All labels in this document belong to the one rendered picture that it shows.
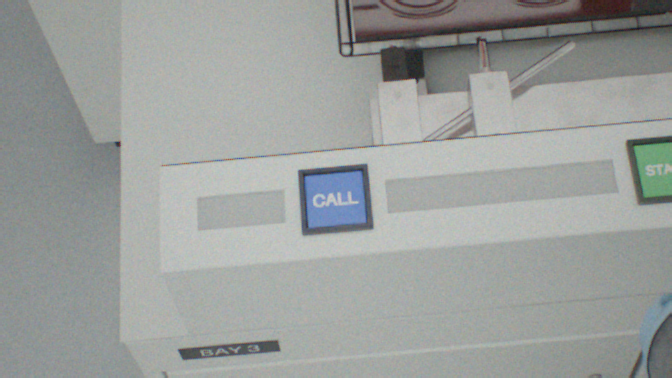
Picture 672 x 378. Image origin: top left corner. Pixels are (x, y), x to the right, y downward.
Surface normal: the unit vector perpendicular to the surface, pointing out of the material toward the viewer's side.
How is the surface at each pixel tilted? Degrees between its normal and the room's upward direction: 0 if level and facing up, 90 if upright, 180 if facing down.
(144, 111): 0
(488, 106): 0
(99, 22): 90
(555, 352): 90
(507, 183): 0
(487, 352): 90
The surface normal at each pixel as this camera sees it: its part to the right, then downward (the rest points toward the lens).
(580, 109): -0.06, -0.45
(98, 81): 0.07, 0.89
